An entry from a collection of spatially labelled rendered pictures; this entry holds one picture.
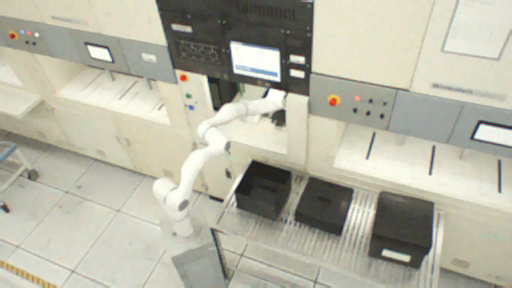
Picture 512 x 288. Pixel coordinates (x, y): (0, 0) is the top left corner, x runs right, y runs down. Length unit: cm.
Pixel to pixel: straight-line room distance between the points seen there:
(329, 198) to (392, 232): 43
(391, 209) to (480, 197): 61
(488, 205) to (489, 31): 111
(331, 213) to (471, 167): 95
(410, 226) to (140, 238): 217
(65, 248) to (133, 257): 61
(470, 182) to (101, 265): 273
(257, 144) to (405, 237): 113
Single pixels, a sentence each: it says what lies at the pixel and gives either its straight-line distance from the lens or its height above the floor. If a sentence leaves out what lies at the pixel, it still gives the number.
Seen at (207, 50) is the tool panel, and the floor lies 159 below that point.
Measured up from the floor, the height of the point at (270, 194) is 77.
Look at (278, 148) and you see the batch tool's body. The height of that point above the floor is 87.
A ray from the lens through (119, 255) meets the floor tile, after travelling 341.
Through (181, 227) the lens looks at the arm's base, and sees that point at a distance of 230.
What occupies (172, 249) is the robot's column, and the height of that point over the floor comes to 76.
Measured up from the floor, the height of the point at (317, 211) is 86.
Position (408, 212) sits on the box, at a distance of 221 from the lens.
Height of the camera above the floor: 279
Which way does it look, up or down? 47 degrees down
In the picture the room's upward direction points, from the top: 6 degrees counter-clockwise
